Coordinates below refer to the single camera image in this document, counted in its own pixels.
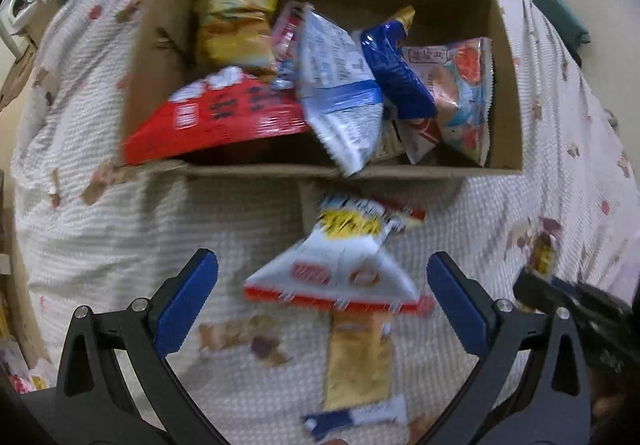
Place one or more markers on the golden snack packet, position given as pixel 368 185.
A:
pixel 357 365

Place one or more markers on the small white red snack packet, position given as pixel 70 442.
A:
pixel 422 137

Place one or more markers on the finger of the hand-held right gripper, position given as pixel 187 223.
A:
pixel 545 295

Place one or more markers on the blue and white snack packet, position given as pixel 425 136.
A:
pixel 340 420

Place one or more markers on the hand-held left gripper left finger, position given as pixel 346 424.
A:
pixel 187 300

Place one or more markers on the large red snack packet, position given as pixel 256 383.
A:
pixel 220 120

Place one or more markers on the white washing machine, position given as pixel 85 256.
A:
pixel 15 2

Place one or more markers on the small yellow snack packet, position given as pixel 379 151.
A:
pixel 543 257

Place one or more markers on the light blue snack packet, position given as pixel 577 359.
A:
pixel 340 100

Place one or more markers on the small pink red snack packet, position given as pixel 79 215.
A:
pixel 287 40

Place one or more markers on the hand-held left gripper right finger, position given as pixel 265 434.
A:
pixel 455 300

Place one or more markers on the peach and blue snack packet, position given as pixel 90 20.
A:
pixel 465 90

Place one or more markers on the dark blue snack packet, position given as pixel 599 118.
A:
pixel 395 70

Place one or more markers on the white and red snack packet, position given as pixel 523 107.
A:
pixel 340 270

